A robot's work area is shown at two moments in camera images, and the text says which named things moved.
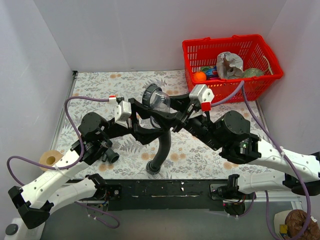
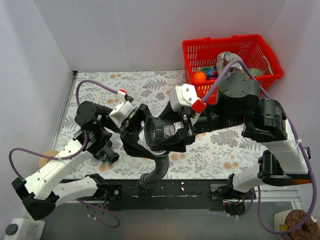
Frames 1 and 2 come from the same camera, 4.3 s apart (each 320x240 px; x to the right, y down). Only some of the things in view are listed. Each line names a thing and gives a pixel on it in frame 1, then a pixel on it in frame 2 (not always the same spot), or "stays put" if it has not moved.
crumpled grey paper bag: [229, 65] stays put
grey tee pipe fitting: [112, 157] stays put
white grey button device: [17, 230] stays put
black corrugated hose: [153, 166] to [148, 180]
